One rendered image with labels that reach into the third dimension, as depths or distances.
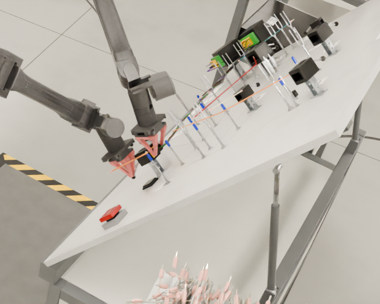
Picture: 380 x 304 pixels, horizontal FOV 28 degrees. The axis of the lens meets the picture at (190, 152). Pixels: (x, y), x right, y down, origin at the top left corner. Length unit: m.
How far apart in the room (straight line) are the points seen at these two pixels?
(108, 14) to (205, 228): 0.80
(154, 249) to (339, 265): 1.59
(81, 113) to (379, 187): 2.57
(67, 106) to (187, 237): 0.65
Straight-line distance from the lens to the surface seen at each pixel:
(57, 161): 3.88
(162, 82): 2.11
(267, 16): 3.17
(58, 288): 2.26
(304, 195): 2.83
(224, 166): 1.83
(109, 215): 2.02
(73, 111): 2.14
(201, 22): 5.38
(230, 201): 2.68
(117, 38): 2.18
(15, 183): 3.73
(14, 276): 3.33
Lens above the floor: 2.53
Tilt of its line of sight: 38 degrees down
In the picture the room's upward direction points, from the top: 17 degrees clockwise
